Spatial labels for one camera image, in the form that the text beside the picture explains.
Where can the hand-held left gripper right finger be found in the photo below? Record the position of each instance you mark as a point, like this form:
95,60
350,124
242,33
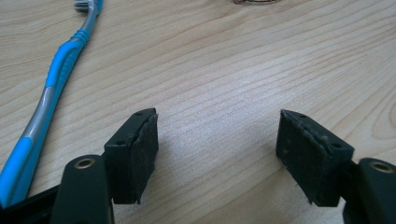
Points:
311,155

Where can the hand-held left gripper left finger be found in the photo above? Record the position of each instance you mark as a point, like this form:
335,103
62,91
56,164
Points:
130,158

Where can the blue and grey toothbrush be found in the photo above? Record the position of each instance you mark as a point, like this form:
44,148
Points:
46,102

